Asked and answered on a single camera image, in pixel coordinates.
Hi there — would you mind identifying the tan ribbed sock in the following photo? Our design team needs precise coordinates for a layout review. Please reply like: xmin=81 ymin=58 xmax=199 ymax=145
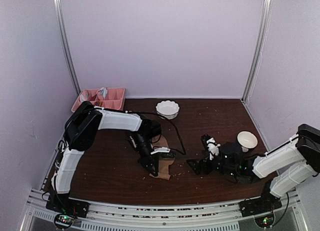
xmin=149 ymin=135 xmax=175 ymax=180

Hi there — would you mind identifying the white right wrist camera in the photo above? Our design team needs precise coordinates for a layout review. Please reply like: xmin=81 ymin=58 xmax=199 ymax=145
xmin=200 ymin=134 xmax=221 ymax=161

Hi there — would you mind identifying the right aluminium frame post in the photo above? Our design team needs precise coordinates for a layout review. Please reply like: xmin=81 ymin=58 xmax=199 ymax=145
xmin=241 ymin=0 xmax=272 ymax=104

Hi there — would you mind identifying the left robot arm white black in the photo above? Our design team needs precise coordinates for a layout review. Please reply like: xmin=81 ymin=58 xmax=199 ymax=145
xmin=51 ymin=101 xmax=162 ymax=213

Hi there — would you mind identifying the left aluminium frame post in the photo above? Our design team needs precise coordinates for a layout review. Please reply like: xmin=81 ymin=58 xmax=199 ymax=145
xmin=53 ymin=0 xmax=81 ymax=95

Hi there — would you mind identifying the cream sock brown trim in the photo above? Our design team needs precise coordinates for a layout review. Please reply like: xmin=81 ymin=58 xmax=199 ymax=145
xmin=126 ymin=136 xmax=136 ymax=149

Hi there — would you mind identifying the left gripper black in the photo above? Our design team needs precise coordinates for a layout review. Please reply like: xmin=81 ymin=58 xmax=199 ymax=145
xmin=131 ymin=132 xmax=159 ymax=177

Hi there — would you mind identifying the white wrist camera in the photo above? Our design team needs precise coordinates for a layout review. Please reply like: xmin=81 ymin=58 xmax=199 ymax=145
xmin=200 ymin=134 xmax=221 ymax=161
xmin=150 ymin=146 xmax=171 ymax=155

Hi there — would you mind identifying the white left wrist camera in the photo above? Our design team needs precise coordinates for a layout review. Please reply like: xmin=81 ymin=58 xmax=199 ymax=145
xmin=150 ymin=146 xmax=171 ymax=155

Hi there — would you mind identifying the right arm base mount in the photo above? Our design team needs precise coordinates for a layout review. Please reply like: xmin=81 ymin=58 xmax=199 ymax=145
xmin=239 ymin=197 xmax=282 ymax=229

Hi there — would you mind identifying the aluminium front rail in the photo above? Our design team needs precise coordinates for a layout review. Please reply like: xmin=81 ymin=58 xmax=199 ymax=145
xmin=18 ymin=189 xmax=311 ymax=231

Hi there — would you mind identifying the aluminium frame post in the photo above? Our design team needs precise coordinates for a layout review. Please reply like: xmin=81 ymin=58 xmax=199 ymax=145
xmin=53 ymin=0 xmax=81 ymax=95
xmin=241 ymin=0 xmax=272 ymax=104

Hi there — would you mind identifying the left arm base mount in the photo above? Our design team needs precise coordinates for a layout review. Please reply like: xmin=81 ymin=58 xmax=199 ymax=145
xmin=45 ymin=186 xmax=90 ymax=229

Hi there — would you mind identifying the pink divided organizer tray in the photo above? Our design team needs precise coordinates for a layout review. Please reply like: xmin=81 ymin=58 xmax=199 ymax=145
xmin=71 ymin=87 xmax=126 ymax=113

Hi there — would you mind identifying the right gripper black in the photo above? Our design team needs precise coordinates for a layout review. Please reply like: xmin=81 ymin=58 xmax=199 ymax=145
xmin=186 ymin=150 xmax=238 ymax=178

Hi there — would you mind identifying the white fluted bowl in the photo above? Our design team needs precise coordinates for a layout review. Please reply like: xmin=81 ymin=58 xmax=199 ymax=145
xmin=155 ymin=100 xmax=180 ymax=120

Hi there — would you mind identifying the pink packet in tray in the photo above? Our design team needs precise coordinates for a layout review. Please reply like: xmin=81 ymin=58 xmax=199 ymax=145
xmin=78 ymin=89 xmax=92 ymax=103

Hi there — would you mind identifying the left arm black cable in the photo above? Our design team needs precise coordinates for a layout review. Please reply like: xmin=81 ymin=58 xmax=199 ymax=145
xmin=134 ymin=111 xmax=187 ymax=157

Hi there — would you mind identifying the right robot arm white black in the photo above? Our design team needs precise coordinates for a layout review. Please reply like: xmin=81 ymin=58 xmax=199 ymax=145
xmin=186 ymin=124 xmax=320 ymax=212

